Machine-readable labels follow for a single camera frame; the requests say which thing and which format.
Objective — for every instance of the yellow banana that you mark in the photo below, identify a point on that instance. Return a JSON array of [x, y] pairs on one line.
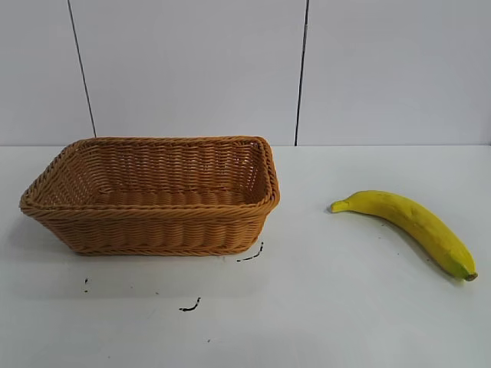
[[418, 222]]

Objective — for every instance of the brown woven wicker basket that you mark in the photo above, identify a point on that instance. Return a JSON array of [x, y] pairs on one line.
[[161, 230]]

